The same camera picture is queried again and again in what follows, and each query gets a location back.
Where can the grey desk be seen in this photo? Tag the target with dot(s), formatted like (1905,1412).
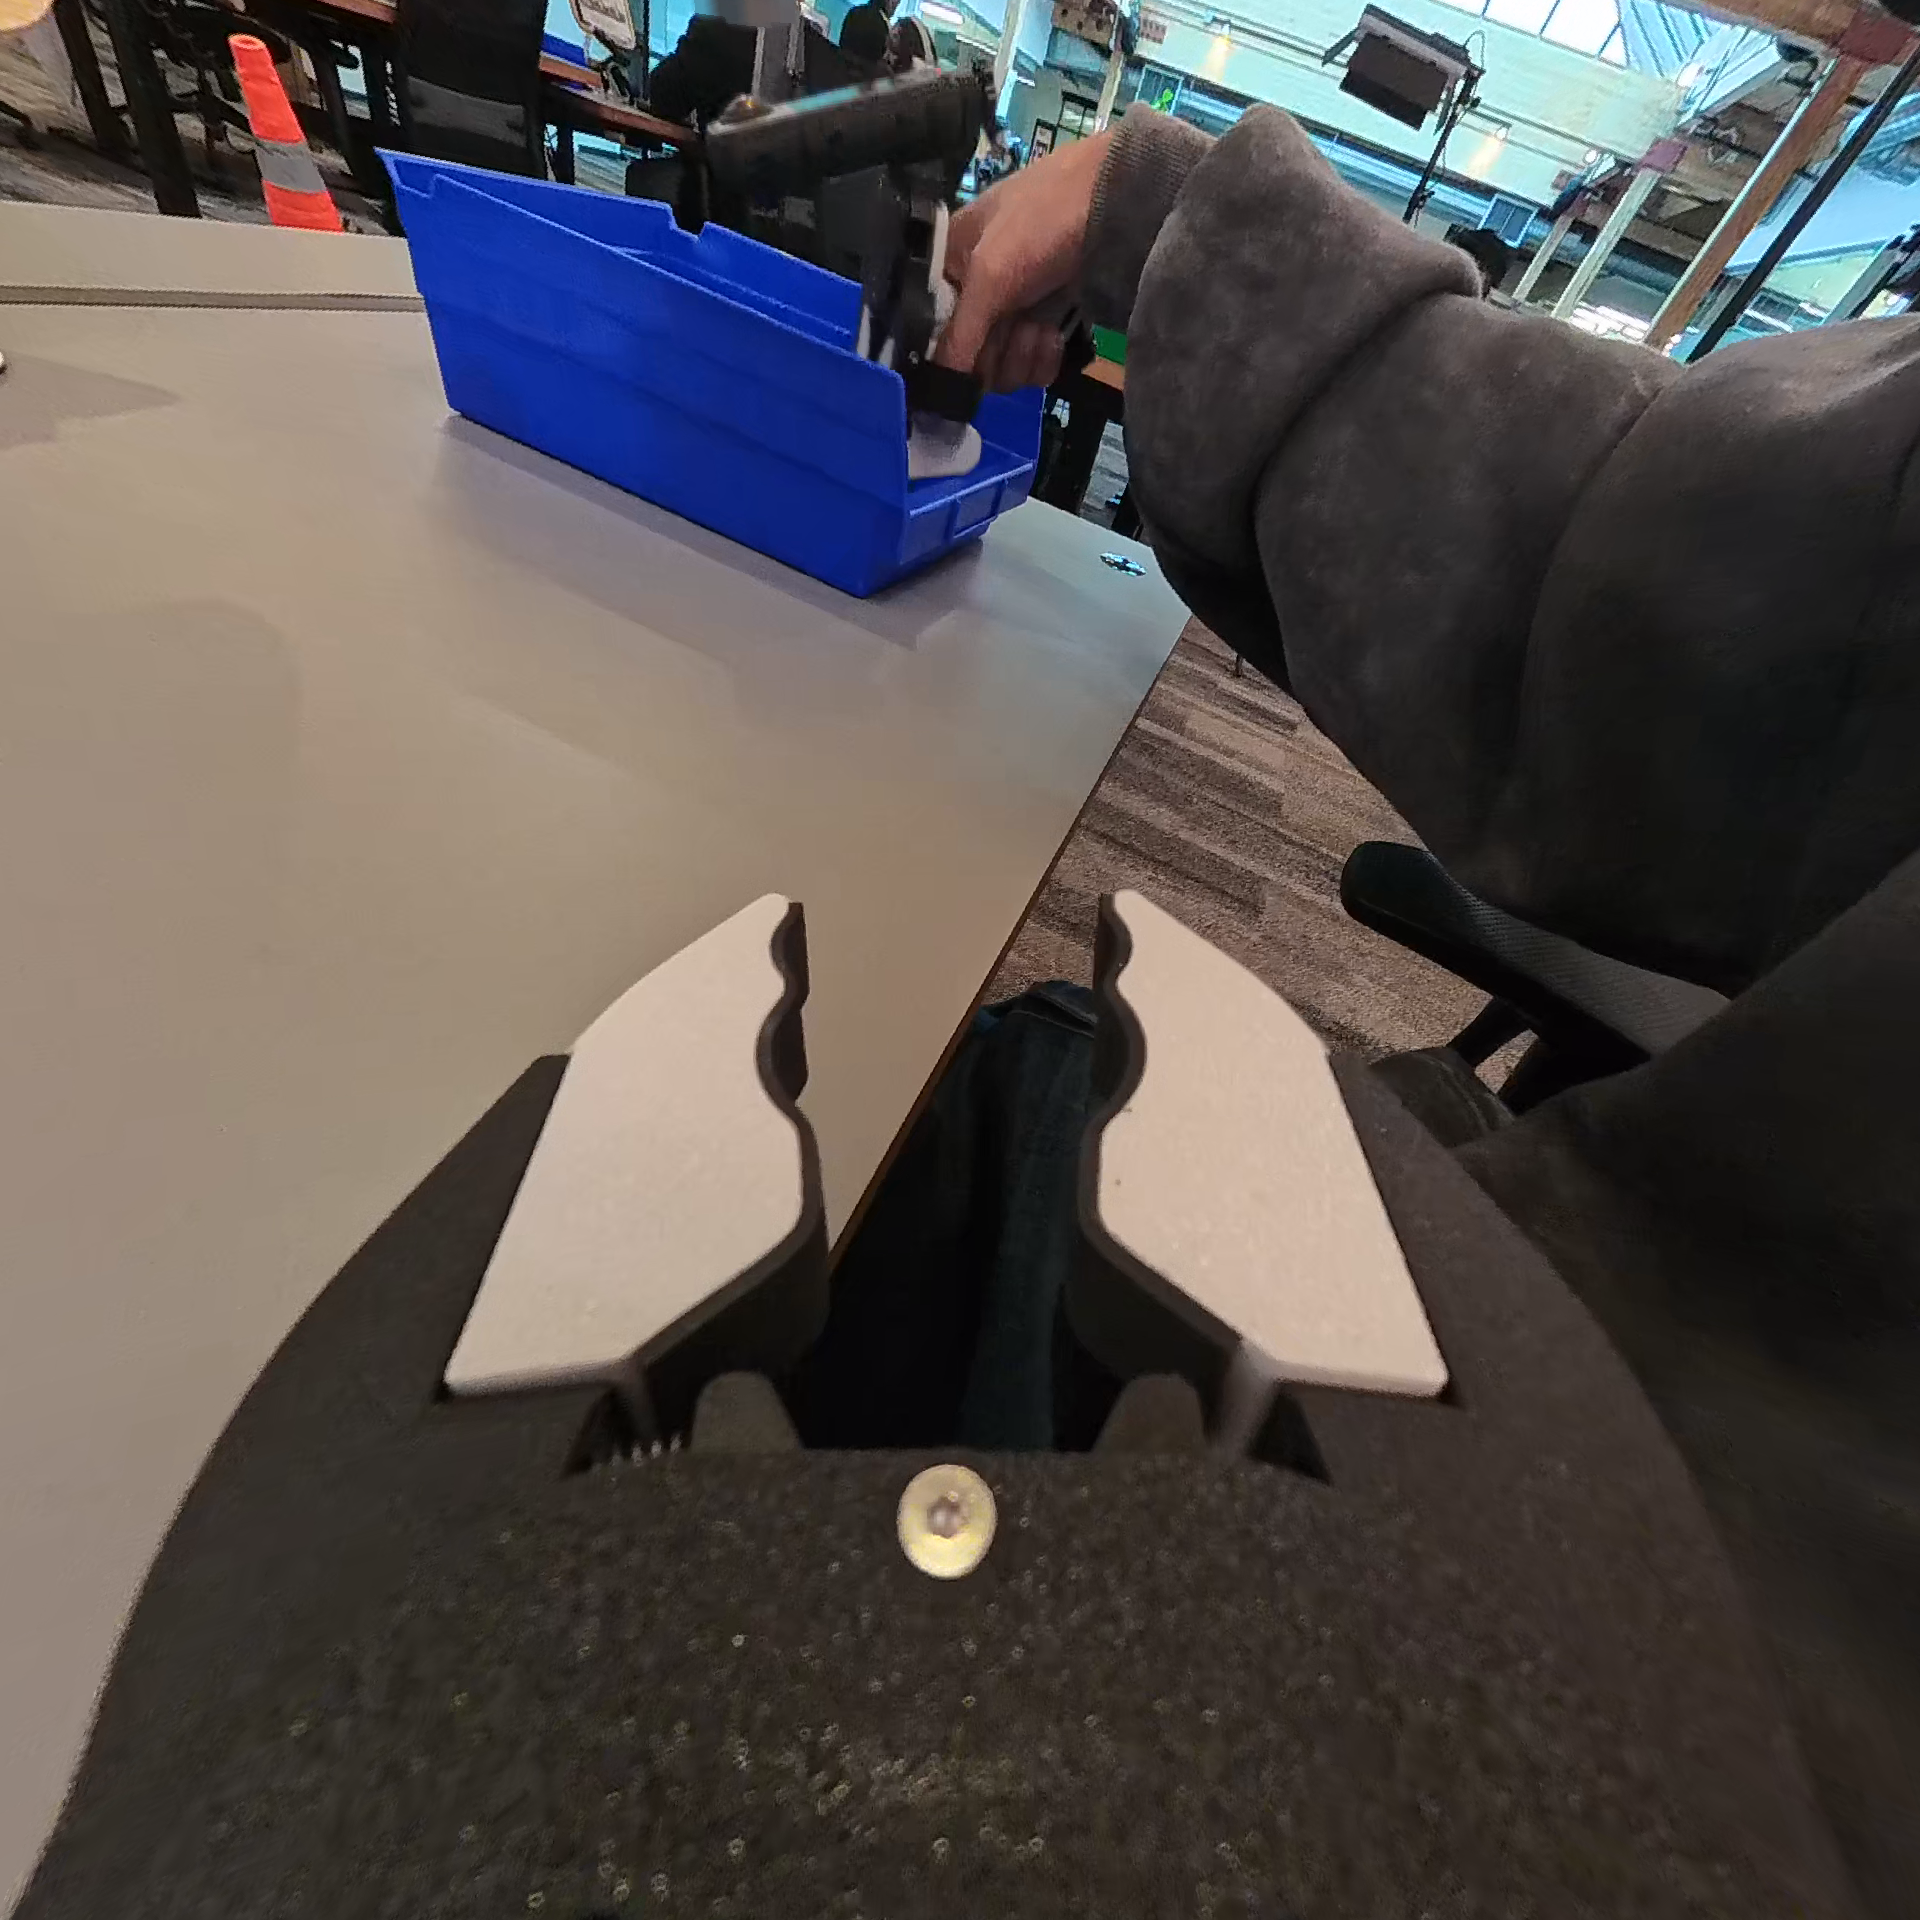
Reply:
(375,751)

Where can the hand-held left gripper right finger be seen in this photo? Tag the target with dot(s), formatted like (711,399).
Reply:
(1259,1200)

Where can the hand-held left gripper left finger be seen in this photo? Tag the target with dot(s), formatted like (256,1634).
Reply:
(644,1200)

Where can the wooden work table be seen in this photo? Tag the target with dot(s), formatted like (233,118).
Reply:
(616,105)

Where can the person's right hand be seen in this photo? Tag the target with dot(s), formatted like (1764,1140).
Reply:
(1019,254)

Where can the blue plastic bin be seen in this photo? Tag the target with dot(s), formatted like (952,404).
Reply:
(675,388)

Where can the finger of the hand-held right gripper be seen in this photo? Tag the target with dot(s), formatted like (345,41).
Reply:
(878,323)
(945,452)

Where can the person's right forearm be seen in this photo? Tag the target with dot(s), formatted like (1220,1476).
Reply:
(1500,524)

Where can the orange traffic cone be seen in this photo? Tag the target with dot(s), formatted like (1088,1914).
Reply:
(284,150)

